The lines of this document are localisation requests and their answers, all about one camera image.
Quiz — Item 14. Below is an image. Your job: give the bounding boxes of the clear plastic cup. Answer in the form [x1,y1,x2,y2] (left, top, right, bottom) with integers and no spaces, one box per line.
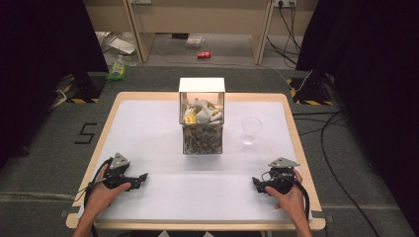
[240,116,264,146]

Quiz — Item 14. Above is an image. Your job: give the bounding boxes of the black stand base striped tape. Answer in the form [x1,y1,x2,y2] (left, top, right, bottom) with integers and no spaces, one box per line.
[56,71,108,105]
[286,69,334,107]

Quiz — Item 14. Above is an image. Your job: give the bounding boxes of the wooden table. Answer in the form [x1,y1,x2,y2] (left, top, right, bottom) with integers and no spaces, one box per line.
[65,91,327,232]

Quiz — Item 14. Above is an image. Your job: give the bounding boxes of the pile of tea bag packets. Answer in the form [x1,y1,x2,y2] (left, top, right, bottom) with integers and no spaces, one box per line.
[182,97,224,154]

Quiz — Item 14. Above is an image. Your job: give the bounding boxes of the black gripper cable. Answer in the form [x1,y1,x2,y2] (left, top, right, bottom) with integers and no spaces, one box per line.
[73,157,115,237]
[294,179,311,222]

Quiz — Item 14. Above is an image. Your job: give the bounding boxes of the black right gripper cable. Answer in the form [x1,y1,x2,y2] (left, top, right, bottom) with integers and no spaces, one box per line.
[294,179,311,222]

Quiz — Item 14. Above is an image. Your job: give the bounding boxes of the black floor cables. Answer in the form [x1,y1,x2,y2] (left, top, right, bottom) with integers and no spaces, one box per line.
[292,111,383,237]

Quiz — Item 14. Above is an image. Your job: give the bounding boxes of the green packet on floor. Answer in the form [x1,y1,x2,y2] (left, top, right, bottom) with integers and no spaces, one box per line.
[106,54,128,82]

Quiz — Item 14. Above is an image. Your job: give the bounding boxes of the white table mat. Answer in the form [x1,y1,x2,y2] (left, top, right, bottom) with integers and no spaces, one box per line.
[77,100,314,222]

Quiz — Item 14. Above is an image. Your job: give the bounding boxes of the crumpled white plastic bags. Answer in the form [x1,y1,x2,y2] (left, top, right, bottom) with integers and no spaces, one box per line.
[95,31,140,68]

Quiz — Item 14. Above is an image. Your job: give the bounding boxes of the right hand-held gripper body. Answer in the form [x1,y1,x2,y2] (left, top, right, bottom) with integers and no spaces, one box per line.
[261,157,301,196]

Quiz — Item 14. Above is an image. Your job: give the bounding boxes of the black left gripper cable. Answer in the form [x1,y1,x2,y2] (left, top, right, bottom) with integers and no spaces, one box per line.
[73,157,115,237]

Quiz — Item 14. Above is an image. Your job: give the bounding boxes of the black curtain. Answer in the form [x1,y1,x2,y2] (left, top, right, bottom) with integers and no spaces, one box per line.
[0,0,110,169]
[294,0,419,228]

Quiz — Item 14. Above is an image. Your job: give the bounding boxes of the clear plastic food container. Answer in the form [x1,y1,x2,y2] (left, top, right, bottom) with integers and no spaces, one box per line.
[185,35,206,50]

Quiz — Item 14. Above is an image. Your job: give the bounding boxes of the person's right hand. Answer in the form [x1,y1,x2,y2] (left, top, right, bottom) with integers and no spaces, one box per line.
[264,169,306,217]

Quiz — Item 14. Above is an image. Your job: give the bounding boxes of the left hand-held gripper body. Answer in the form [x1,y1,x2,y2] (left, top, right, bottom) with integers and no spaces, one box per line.
[104,152,133,190]

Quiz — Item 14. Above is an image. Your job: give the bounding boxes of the clear box with white lid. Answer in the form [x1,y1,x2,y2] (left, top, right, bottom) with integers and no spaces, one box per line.
[178,77,226,156]

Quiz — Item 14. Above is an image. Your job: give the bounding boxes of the beige wooden desk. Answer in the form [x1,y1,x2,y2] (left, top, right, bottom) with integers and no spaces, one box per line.
[82,0,320,66]

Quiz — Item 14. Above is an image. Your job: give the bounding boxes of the person's left hand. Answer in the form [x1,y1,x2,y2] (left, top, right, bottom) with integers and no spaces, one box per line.
[85,164,132,215]

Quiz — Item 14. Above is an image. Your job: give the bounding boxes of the black hanging power cables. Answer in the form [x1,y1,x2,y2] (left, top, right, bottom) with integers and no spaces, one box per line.
[266,2,302,66]

